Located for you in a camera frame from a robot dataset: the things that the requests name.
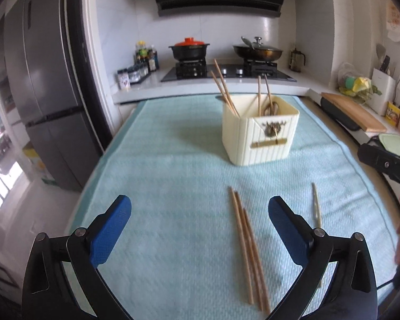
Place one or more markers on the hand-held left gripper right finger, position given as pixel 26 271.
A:
pixel 288 233

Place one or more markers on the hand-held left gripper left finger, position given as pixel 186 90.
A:
pixel 110 231

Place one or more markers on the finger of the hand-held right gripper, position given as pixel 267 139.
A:
pixel 386 165

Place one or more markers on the wooden chopstick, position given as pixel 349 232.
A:
pixel 221 93
pixel 250 253
pixel 259 95
pixel 257 263
pixel 225 86
pixel 241 246
pixel 268 95

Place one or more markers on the cream ribbed utensil holder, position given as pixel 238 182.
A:
pixel 253 140

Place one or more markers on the green cutting board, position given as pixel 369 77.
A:
pixel 398 146

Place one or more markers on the wooden cutting board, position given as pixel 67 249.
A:
pixel 356 111

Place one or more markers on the black tray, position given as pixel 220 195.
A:
pixel 340 115

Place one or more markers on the white knife block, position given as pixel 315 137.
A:
pixel 383 93

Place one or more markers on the yellow and green plastic bags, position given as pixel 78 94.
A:
pixel 356 85

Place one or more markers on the light blue woven mat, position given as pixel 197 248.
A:
pixel 173 173

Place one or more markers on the kitchen knives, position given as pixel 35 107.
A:
pixel 384 60

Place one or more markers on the glass french press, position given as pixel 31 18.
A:
pixel 296 60

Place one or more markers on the hanging printed bag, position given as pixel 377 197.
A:
pixel 395 20

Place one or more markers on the white shaker jar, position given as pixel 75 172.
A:
pixel 124 80

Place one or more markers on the grey refrigerator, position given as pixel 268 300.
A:
pixel 50 90

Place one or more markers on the dark metal wok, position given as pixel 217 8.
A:
pixel 258 55

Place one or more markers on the black gas stove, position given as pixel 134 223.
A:
pixel 226 73

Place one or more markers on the glass wok lid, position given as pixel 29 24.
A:
pixel 258 44

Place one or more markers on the dark sauce bottle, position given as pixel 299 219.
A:
pixel 152 60

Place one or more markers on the yellow cap oil bottle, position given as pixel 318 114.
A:
pixel 141 53

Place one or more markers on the dark tall cabinet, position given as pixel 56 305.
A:
pixel 5 73

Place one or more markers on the black clay pot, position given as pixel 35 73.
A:
pixel 188 53

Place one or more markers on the red pot lid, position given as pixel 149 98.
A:
pixel 188 42

